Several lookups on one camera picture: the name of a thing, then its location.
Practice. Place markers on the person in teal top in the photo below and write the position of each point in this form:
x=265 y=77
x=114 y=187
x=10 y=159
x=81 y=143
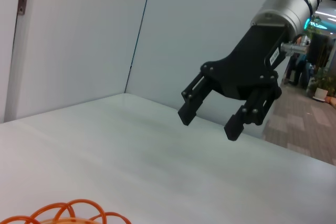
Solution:
x=296 y=69

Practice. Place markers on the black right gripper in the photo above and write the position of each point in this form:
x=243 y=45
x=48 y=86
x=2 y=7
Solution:
x=249 y=64

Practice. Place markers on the orange plant pot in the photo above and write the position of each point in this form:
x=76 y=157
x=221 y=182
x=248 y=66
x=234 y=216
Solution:
x=330 y=100

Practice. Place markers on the teal illuminated sign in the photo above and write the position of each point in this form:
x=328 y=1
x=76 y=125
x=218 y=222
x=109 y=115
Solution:
x=317 y=24

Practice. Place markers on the potted plant white pot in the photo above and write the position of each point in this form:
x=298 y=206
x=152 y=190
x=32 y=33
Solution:
x=321 y=85

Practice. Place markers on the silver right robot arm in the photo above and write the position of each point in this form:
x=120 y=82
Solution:
x=288 y=6

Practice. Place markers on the tall green plant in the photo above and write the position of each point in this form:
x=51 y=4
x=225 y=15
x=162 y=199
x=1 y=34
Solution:
x=315 y=31

